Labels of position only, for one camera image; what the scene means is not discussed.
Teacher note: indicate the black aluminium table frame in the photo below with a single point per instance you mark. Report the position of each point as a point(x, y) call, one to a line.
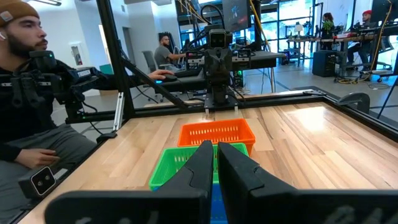
point(113, 46)

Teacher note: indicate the blue plastic basket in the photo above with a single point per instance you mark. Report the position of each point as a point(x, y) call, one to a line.
point(218, 207)

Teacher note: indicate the computer monitor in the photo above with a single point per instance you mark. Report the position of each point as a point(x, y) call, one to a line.
point(236, 15)

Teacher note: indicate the green plastic basket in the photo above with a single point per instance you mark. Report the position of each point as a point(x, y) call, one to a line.
point(164, 174)

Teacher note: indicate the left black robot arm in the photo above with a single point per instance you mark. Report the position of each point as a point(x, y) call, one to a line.
point(219, 93)

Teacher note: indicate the wall fire extinguisher cabinet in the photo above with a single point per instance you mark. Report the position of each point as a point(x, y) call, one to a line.
point(77, 56)

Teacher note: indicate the white lamp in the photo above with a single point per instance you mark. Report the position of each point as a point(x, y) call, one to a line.
point(298, 28)

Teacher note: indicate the black computer mouse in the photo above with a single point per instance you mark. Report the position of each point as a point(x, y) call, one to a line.
point(171, 78)

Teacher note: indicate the grey office chair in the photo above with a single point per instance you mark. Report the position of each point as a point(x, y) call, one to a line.
point(149, 60)

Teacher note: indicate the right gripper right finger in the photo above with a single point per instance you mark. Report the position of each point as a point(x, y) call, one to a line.
point(248, 202)

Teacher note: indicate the person's hand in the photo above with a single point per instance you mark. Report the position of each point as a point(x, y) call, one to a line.
point(37, 157)
point(160, 74)

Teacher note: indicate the orange plastic basket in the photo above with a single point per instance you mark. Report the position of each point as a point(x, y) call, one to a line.
point(239, 132)
point(252, 146)

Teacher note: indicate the person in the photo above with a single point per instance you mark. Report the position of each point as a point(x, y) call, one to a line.
point(327, 34)
point(163, 56)
point(366, 19)
point(21, 37)

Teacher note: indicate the black table clamp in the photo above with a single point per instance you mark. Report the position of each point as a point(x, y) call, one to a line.
point(357, 98)

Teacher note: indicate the black table-level camera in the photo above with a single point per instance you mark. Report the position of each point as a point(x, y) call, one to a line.
point(43, 182)

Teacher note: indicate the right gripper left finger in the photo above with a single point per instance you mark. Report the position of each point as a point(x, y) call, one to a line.
point(186, 202)

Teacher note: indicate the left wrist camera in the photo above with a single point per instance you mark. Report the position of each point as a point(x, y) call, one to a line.
point(217, 39)

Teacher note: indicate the silver aluminium extrusion bar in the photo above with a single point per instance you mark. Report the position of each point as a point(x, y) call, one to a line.
point(118, 112)

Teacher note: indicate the long workbench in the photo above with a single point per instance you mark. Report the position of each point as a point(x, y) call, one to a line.
point(342, 38)

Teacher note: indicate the black computer tower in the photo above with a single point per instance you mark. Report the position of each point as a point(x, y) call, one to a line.
point(325, 63)

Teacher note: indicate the dark grey desk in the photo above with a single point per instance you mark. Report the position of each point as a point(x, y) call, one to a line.
point(264, 59)

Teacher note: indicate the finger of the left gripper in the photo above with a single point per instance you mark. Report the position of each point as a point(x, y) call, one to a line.
point(221, 67)
point(215, 67)

